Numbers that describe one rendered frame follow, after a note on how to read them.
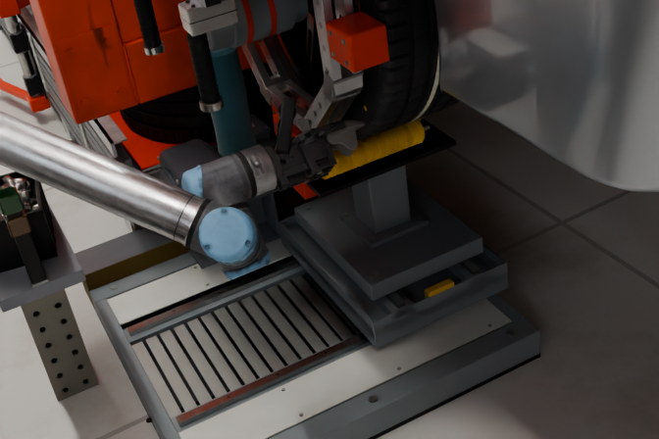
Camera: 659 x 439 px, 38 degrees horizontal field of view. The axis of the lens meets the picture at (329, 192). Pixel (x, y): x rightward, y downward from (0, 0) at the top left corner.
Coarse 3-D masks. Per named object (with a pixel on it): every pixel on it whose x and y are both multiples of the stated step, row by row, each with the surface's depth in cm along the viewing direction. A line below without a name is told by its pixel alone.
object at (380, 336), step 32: (288, 224) 247; (320, 256) 234; (480, 256) 226; (352, 288) 222; (416, 288) 218; (448, 288) 213; (480, 288) 218; (352, 320) 219; (384, 320) 208; (416, 320) 213
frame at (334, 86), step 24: (336, 0) 169; (264, 48) 214; (264, 72) 210; (336, 72) 172; (360, 72) 175; (264, 96) 212; (288, 96) 211; (336, 96) 175; (312, 120) 190; (336, 120) 191
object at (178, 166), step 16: (256, 128) 235; (272, 128) 243; (192, 144) 237; (208, 144) 240; (160, 160) 237; (176, 160) 231; (192, 160) 230; (208, 160) 229; (160, 176) 237; (176, 176) 227; (272, 192) 248; (256, 208) 258; (272, 208) 251; (272, 224) 257; (272, 240) 254; (192, 256) 253
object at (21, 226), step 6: (24, 210) 180; (24, 216) 178; (6, 222) 178; (12, 222) 178; (18, 222) 178; (24, 222) 179; (12, 228) 178; (18, 228) 179; (24, 228) 179; (30, 228) 180; (12, 234) 179; (18, 234) 179; (24, 234) 180
